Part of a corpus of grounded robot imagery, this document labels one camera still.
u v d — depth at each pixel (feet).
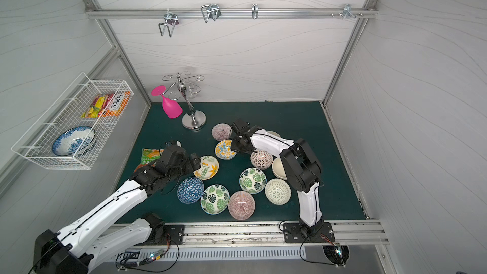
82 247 1.34
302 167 1.68
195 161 2.36
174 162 1.99
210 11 2.50
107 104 2.40
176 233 2.41
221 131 3.42
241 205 2.62
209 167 2.98
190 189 2.76
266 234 2.46
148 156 3.03
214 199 2.69
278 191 2.76
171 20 2.57
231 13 2.58
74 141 2.07
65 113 2.13
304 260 2.19
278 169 2.96
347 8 2.51
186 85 2.99
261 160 3.06
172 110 3.17
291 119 3.77
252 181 2.87
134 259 2.27
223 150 3.20
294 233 2.40
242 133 2.36
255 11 2.48
